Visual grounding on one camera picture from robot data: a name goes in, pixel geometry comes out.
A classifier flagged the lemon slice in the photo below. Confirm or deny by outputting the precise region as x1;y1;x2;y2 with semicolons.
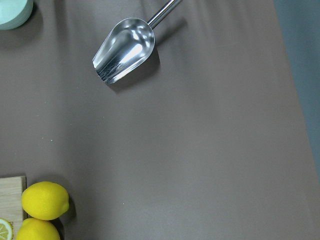
0;218;14;240

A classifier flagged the mint green bowl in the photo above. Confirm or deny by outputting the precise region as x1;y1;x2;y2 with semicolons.
0;0;34;31

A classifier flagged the yellow lemon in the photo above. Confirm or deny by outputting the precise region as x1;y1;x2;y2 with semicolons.
21;181;69;221
15;218;61;240

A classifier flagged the bamboo cutting board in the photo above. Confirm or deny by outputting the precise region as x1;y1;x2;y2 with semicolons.
0;176;28;240

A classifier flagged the steel scoop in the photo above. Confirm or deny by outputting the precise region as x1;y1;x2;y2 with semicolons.
92;0;181;85

